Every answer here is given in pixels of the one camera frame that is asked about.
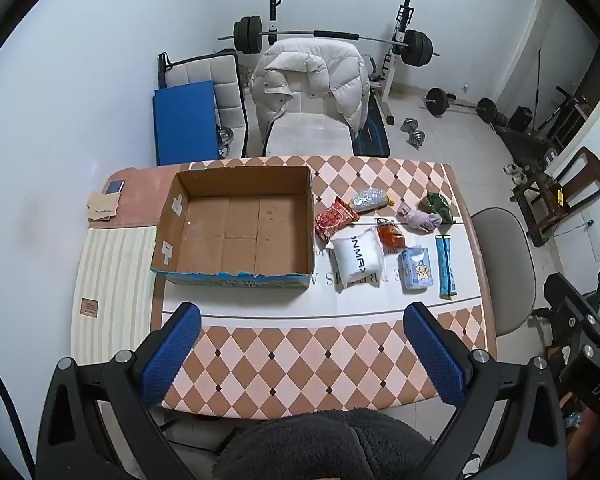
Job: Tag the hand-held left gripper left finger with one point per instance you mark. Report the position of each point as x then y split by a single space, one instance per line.
172 355

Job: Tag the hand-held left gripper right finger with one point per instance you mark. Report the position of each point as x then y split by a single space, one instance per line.
435 355

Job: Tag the long blue packet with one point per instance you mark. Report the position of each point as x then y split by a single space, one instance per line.
445 270

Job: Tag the blue cartoon tissue pack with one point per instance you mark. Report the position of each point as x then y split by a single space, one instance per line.
417 270

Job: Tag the white pillow bag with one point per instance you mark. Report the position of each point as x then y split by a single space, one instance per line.
357 260

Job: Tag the orange snack packet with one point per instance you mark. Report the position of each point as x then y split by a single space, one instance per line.
390 235

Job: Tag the purple cloth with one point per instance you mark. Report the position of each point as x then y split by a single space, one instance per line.
420 220

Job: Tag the cardboard box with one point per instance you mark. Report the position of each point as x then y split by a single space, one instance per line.
230 230

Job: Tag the green snack packet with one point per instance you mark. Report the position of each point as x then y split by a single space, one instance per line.
437 205

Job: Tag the red snack packet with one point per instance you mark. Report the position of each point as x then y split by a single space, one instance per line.
335 220

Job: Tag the silver glitter packet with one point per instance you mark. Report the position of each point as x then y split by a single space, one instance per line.
370 200

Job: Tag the beige round chair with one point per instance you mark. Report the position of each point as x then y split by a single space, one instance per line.
505 260

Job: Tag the pink cream striped blanket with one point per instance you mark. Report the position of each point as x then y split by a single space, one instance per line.
115 270

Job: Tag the brown wooden chair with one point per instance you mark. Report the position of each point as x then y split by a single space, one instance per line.
587 180

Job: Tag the white shoes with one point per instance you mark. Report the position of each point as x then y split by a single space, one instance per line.
515 172

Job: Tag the dark fleece clothing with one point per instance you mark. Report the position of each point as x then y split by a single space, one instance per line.
325 445

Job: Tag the dark exercise machine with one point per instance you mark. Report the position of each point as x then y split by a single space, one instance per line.
530 142

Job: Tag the beige cloth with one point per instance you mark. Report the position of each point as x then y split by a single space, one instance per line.
101 206

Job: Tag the smartphone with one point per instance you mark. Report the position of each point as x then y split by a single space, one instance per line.
115 187

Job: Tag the black speaker box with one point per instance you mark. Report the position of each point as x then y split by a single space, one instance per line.
521 119

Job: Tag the thin black stick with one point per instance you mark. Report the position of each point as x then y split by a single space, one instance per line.
537 90

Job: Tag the chrome dumbbell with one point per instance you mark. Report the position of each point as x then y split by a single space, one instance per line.
416 139
409 125

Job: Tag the chrome weight plates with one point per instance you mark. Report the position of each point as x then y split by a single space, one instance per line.
225 142

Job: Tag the blue folded mat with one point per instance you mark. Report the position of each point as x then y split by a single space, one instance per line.
185 125

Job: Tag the short barbell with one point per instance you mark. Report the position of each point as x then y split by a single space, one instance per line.
436 100

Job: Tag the white chair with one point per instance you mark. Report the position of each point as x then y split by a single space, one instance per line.
305 135

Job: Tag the grey chair with blue mat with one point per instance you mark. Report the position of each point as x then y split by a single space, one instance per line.
220 90

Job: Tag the white puffer jacket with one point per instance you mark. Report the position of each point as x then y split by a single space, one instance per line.
305 75

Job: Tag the racked barbell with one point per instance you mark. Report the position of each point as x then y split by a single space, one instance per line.
290 34

